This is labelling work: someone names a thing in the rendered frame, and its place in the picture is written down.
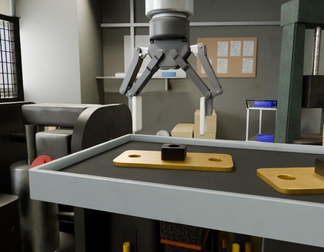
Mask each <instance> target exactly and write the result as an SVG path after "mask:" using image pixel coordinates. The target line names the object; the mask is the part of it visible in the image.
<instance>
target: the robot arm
mask: <svg viewBox="0 0 324 252"><path fill-rule="evenodd" d="M145 14H146V16H147V17H148V18H149V19H151V20H150V21H149V40H150V44H149V47H148V48H144V47H139V46H135V47H134V51H133V59H132V61H131V64H130V66H129V68H128V71H127V73H126V75H125V78H124V80H123V83H122V85H121V87H120V90H119V92H120V93H121V94H124V95H126V96H128V105H129V109H130V111H131V114H132V123H133V132H137V131H140V130H142V97H141V96H139V93H140V92H141V91H142V89H143V88H144V87H145V86H146V84H147V83H148V82H149V80H150V79H151V78H152V76H153V75H154V74H155V73H156V72H157V71H158V70H159V69H160V70H169V69H173V70H178V69H180V68H181V69H182V70H183V71H184V72H185V73H186V74H187V75H188V77H189V78H190V79H191V80H192V81H193V83H194V84H195V85H196V86H197V88H198V89H199V90H200V91H201V93H202V94H203V95H204V96H205V97H201V98H200V135H201V136H204V135H205V134H206V133H207V116H211V115H212V113H213V99H214V97H216V96H218V95H221V94H222V93H223V89H222V86H221V84H220V82H219V80H218V78H217V76H216V74H215V72H214V69H213V67H212V65H211V63H210V61H209V59H208V56H207V47H206V45H204V44H203V43H199V44H198V45H193V46H191V45H190V21H189V20H188V19H190V18H191V17H192V16H193V14H194V0H145ZM192 52H194V55H195V56H196V57H198V58H199V61H200V63H201V65H202V67H203V69H204V71H205V73H206V75H207V78H208V80H209V82H210V84H211V86H212V88H213V90H210V89H209V87H208V86H207V85H206V84H205V82H204V81H203V80H202V79H201V78H200V76H199V75H198V74H197V73H196V71H195V70H194V69H193V67H192V66H191V65H190V63H189V62H188V61H187V59H188V57H189V56H190V55H191V53H192ZM147 54H148V55H149V56H150V58H151V61H150V62H149V64H148V65H147V66H146V69H145V70H144V72H143V73H142V74H141V76H140V77H139V78H138V80H137V81H136V82H135V79H136V77H137V75H138V73H139V70H140V68H141V66H142V63H143V60H144V59H145V58H146V56H147ZM134 82H135V84H134ZM133 84H134V85H133Z"/></svg>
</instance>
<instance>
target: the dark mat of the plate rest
mask: <svg viewBox="0 0 324 252"><path fill-rule="evenodd" d="M164 144H169V143H162V142H147V141H133V140H131V141H128V142H126V143H123V144H121V145H118V146H116V147H113V148H111V149H108V150H106V151H103V152H101V153H99V154H96V155H94V156H91V157H89V158H86V159H84V160H81V161H79V162H76V163H74V164H71V165H69V166H66V167H64V168H61V169H59V170H56V171H57V172H65V173H74V174H82V175H90V176H99V177H107V178H115V179H123V180H132V181H140V182H148V183H157V184H165V185H173V186H181V187H190V188H198V189H206V190H214V191H223V192H231V193H239V194H248V195H256V196H264V197H272V198H281V199H289V200H297V201H306V202H314V203H322V204H324V193H316V194H285V193H281V192H278V191H277V190H275V189H274V188H273V187H271V186H270V185H269V184H268V183H266V182H265V181H264V180H262V179H261V178H260V177H258V176H257V169H267V168H313V167H315V161H316V158H324V154H318V153H304V152H289V151H275V150H261V149H247V148H233V147H218V146H204V145H190V144H187V145H186V152H187V153H205V154H226V155H230V156H231V157H232V162H233V171H206V170H187V169H168V168H148V167H129V166H116V165H114V159H116V158H117V157H118V156H120V155H121V154H122V153H124V152H125V151H157V152H161V147H162V146H163V145H164Z"/></svg>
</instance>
